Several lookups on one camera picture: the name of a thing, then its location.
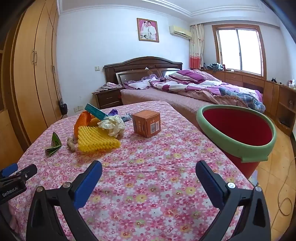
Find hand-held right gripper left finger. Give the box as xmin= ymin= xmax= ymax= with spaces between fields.
xmin=26 ymin=160 xmax=103 ymax=241

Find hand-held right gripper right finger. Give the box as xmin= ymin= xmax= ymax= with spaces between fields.
xmin=195 ymin=160 xmax=271 ymax=241

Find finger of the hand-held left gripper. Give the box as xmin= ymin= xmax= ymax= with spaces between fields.
xmin=0 ymin=163 xmax=19 ymax=178
xmin=11 ymin=164 xmax=38 ymax=181

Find green packet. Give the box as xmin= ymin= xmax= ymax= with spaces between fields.
xmin=46 ymin=132 xmax=62 ymax=157

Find peanut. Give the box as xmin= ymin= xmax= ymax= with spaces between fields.
xmin=67 ymin=137 xmax=78 ymax=152

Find yellow foam fruit net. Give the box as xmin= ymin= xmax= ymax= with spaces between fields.
xmin=77 ymin=125 xmax=121 ymax=153

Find red bucket with green rim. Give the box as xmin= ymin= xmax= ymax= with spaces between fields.
xmin=196 ymin=105 xmax=277 ymax=180

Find white tissue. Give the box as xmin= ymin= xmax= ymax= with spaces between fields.
xmin=97 ymin=115 xmax=125 ymax=139

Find purple plastic wrapper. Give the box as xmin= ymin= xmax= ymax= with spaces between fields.
xmin=108 ymin=109 xmax=132 ymax=122

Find orange cardboard box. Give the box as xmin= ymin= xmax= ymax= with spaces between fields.
xmin=132 ymin=110 xmax=161 ymax=138

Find pink floral tablecloth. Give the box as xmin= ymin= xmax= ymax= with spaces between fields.
xmin=9 ymin=100 xmax=257 ymax=241

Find dark wooden nightstand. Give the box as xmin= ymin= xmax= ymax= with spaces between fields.
xmin=92 ymin=87 xmax=123 ymax=109

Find dark wooden bed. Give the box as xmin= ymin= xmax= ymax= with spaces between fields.
xmin=103 ymin=56 xmax=266 ymax=130

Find blue plaid shirt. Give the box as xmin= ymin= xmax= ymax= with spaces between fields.
xmin=220 ymin=89 xmax=266 ymax=113

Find wooden wardrobe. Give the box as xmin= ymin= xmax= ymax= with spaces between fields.
xmin=0 ymin=0 xmax=64 ymax=153

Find folded pink clothes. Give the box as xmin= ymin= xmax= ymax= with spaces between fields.
xmin=98 ymin=82 xmax=122 ymax=92

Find purple patchwork quilt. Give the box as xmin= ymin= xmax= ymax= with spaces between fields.
xmin=148 ymin=69 xmax=266 ymax=113

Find white pillow with purple frill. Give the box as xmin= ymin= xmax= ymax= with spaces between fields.
xmin=122 ymin=76 xmax=160 ymax=90

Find long wooden window cabinet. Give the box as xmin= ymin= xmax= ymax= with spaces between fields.
xmin=200 ymin=68 xmax=296 ymax=136

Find blue crumpled clothes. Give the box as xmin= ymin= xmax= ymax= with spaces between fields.
xmin=207 ymin=62 xmax=225 ymax=71

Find floral curtain with red hem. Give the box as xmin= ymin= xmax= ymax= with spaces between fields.
xmin=190 ymin=24 xmax=205 ymax=69

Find wooden framed window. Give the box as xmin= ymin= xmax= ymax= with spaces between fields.
xmin=212 ymin=24 xmax=267 ymax=77

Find thin floor cable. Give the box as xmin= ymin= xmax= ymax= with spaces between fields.
xmin=277 ymin=137 xmax=296 ymax=216

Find wall air conditioner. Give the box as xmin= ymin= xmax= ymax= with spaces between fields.
xmin=169 ymin=25 xmax=192 ymax=39

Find framed wall photo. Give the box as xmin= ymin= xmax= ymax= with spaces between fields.
xmin=137 ymin=18 xmax=159 ymax=42

